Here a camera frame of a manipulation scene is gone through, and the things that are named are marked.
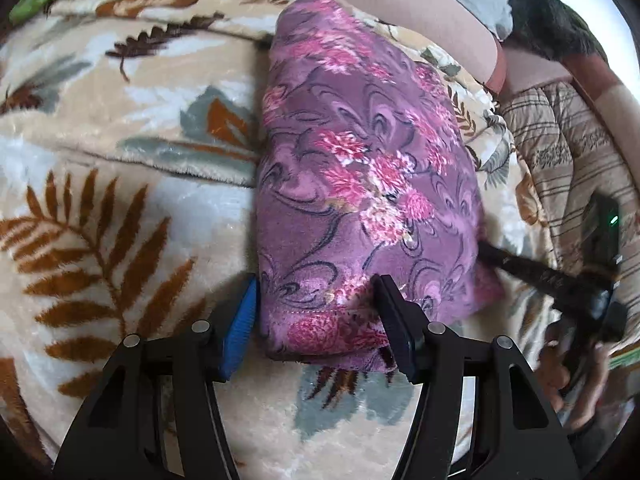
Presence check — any right hand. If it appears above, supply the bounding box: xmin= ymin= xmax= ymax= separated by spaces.
xmin=537 ymin=320 xmax=614 ymax=434

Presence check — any beige leaf-print fleece blanket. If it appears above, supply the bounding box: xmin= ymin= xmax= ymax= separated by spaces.
xmin=1 ymin=0 xmax=556 ymax=479

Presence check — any dark furry blanket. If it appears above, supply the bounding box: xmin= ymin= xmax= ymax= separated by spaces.
xmin=506 ymin=0 xmax=608 ymax=63

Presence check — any purple floral garment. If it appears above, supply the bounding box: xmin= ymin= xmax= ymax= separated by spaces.
xmin=256 ymin=0 xmax=503 ymax=372

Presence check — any pink bed headboard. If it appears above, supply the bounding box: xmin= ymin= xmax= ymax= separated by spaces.
xmin=345 ymin=0 xmax=506 ymax=94

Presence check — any striped beige quilt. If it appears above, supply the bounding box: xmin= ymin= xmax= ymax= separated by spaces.
xmin=500 ymin=81 xmax=639 ymax=354

